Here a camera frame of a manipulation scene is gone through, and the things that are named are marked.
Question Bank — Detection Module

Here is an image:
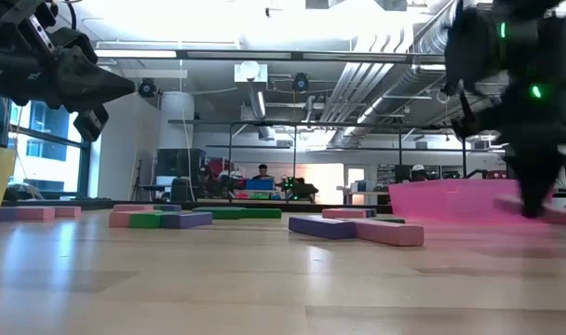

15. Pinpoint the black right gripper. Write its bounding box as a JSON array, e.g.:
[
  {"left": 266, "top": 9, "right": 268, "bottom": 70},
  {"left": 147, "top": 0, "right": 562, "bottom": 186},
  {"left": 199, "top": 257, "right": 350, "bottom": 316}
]
[{"left": 473, "top": 78, "right": 566, "bottom": 219}]

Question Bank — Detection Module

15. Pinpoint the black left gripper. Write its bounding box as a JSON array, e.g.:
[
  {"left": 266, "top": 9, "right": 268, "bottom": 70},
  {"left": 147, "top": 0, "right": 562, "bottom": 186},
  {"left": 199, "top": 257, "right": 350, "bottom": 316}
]
[{"left": 0, "top": 28, "right": 138, "bottom": 114}]

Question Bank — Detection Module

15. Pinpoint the black ceiling speaker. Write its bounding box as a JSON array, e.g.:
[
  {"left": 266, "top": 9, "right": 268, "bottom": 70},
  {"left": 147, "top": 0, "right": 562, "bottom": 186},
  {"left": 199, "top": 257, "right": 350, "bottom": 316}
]
[
  {"left": 138, "top": 77, "right": 158, "bottom": 100},
  {"left": 291, "top": 72, "right": 311, "bottom": 94}
]

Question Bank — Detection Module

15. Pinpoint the dark framed window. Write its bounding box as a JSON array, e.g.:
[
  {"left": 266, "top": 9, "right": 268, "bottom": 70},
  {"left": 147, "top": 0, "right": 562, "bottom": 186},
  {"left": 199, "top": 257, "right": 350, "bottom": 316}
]
[{"left": 0, "top": 95, "right": 94, "bottom": 200}]

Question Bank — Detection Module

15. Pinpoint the white round column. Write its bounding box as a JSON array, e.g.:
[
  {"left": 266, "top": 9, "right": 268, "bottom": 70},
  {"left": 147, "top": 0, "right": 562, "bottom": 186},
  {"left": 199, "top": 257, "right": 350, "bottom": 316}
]
[{"left": 160, "top": 90, "right": 195, "bottom": 151}]

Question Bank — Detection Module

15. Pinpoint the pink plastic bin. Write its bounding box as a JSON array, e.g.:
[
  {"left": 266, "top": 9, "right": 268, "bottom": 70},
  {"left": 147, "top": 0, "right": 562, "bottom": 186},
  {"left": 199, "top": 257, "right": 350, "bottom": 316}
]
[{"left": 387, "top": 179, "right": 557, "bottom": 225}]

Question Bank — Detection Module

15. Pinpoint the black tripod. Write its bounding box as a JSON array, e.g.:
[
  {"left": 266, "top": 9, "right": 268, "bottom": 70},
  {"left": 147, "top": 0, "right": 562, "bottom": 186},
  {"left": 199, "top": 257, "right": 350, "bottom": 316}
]
[{"left": 130, "top": 159, "right": 145, "bottom": 202}]

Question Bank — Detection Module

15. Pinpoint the black background monitor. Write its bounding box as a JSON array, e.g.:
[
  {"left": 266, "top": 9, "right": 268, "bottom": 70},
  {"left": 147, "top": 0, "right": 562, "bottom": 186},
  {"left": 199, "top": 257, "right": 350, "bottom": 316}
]
[{"left": 155, "top": 148, "right": 208, "bottom": 179}]

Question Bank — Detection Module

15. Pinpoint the person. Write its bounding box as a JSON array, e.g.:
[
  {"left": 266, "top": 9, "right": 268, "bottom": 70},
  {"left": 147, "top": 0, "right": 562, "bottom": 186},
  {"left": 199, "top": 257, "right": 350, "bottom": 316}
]
[
  {"left": 251, "top": 163, "right": 276, "bottom": 181},
  {"left": 409, "top": 163, "right": 428, "bottom": 183}
]

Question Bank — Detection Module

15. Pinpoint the black office chair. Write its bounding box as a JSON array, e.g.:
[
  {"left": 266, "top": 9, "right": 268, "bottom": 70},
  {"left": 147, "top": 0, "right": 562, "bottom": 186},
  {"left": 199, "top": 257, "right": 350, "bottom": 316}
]
[{"left": 169, "top": 176, "right": 193, "bottom": 203}]

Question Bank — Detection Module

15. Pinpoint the white dome ceiling fixture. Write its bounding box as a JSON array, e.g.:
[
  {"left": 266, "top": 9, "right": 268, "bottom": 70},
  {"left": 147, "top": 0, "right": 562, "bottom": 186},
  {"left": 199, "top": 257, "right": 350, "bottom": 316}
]
[{"left": 234, "top": 60, "right": 269, "bottom": 84}]

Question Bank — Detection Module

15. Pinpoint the grey overhead rig beam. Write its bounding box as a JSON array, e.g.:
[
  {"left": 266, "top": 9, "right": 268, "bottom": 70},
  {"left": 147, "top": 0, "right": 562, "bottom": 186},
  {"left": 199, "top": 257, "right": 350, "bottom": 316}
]
[{"left": 94, "top": 46, "right": 447, "bottom": 66}]

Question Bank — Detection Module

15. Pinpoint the blue box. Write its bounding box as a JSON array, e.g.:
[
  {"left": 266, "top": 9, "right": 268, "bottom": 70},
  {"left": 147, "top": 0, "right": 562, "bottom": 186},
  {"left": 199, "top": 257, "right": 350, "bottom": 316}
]
[{"left": 244, "top": 178, "right": 276, "bottom": 192}]

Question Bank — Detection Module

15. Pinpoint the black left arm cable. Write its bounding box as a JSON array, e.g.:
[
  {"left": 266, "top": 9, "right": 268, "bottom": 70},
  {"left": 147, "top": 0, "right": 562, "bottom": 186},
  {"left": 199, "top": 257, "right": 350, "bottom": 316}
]
[{"left": 59, "top": 0, "right": 79, "bottom": 31}]

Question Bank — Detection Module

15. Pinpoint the black metal rack frame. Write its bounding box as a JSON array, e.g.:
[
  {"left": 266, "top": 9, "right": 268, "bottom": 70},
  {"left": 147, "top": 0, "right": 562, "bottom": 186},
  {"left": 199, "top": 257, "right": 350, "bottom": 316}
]
[{"left": 168, "top": 118, "right": 470, "bottom": 204}]

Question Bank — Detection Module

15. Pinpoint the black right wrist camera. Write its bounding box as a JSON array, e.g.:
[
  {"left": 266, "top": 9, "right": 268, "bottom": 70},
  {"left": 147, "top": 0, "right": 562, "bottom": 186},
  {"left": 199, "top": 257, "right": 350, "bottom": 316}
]
[{"left": 450, "top": 109, "right": 480, "bottom": 140}]

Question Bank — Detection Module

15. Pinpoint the black metal table frame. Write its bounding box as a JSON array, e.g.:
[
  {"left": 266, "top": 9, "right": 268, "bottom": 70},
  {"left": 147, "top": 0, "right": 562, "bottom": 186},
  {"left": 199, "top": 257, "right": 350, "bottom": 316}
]
[{"left": 1, "top": 198, "right": 394, "bottom": 215}]

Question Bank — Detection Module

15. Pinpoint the silver round air duct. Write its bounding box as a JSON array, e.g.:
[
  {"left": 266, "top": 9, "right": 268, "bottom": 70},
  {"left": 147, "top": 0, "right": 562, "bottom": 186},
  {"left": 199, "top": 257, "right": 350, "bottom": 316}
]
[{"left": 374, "top": 0, "right": 456, "bottom": 146}]

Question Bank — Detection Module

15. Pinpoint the white ribbed ceiling duct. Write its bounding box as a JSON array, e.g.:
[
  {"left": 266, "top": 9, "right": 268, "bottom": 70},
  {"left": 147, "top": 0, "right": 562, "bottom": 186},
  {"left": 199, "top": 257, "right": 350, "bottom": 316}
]
[{"left": 318, "top": 22, "right": 417, "bottom": 125}]

